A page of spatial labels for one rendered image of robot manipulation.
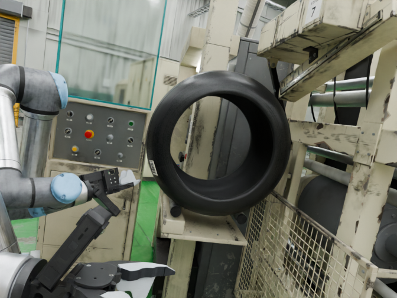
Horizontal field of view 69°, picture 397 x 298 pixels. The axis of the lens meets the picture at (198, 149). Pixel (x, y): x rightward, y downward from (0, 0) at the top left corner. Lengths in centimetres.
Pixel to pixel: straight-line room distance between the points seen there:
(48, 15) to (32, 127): 955
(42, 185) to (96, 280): 42
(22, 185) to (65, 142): 108
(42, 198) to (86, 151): 105
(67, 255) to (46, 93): 70
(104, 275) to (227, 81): 84
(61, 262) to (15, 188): 39
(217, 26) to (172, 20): 989
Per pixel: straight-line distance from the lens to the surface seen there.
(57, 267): 43
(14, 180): 80
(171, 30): 1135
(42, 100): 104
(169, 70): 493
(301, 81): 134
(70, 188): 80
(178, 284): 178
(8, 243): 62
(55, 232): 196
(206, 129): 150
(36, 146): 110
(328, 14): 104
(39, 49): 1034
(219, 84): 110
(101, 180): 99
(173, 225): 121
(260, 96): 114
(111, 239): 191
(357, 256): 94
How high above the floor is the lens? 131
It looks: 7 degrees down
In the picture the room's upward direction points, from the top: 10 degrees clockwise
